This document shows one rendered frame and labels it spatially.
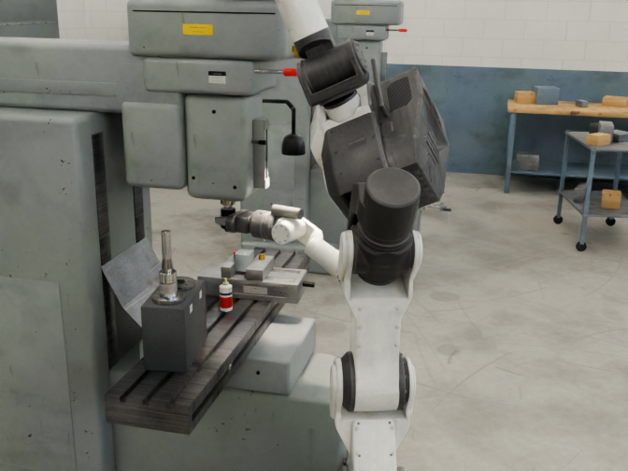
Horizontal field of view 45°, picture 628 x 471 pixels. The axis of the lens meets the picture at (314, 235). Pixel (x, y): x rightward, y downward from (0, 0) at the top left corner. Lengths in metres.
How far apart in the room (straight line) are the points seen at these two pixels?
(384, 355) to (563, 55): 7.12
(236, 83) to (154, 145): 0.32
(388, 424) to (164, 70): 1.16
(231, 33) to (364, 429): 1.11
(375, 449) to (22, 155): 1.32
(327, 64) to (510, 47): 6.94
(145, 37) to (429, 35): 6.64
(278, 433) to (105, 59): 1.25
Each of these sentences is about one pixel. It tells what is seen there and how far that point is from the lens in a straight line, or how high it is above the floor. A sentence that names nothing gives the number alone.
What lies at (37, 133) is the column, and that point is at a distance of 2.34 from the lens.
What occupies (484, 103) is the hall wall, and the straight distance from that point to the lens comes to 8.70.
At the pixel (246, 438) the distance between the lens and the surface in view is 2.50.
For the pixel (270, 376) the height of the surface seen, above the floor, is 0.79.
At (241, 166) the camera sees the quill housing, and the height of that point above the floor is 1.42.
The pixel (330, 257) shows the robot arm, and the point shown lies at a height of 1.18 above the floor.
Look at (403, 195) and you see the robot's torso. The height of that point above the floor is 1.52.
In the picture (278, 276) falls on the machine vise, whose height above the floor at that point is 1.00.
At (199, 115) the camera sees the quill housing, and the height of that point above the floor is 1.57.
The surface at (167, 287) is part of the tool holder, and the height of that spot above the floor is 1.16.
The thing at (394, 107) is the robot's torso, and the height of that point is 1.65.
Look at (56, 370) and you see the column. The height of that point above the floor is 0.74.
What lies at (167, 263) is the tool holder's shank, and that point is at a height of 1.22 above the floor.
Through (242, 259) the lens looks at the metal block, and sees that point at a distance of 2.54.
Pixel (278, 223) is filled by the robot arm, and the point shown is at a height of 1.26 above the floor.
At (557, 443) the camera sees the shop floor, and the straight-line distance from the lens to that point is 3.68.
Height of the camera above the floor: 1.90
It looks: 18 degrees down
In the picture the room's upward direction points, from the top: 1 degrees clockwise
